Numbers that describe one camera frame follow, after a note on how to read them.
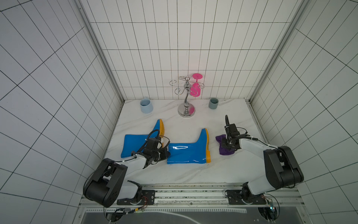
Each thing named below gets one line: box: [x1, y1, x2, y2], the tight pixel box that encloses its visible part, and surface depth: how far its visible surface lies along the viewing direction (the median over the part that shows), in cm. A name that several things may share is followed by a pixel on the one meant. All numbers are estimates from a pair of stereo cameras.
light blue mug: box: [139, 97, 154, 114], surface depth 115 cm
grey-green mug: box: [208, 97, 220, 110], surface depth 116 cm
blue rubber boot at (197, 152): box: [166, 128, 212, 165], surface depth 89 cm
